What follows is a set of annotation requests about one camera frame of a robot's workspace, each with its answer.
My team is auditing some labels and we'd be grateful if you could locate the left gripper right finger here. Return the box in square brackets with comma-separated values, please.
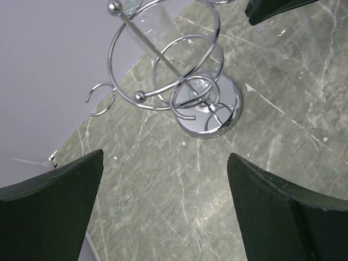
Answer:
[227, 153, 347, 260]

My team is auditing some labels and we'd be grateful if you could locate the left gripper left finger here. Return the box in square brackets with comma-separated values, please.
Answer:
[1, 149, 104, 260]

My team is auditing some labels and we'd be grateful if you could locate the chrome wine glass rack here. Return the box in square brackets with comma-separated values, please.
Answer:
[85, 1, 243, 139]

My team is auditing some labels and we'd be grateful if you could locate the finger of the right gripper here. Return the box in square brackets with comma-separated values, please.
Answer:
[245, 0, 318, 26]

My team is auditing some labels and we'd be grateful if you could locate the aluminium frame rail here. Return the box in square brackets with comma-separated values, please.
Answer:
[48, 151, 58, 169]

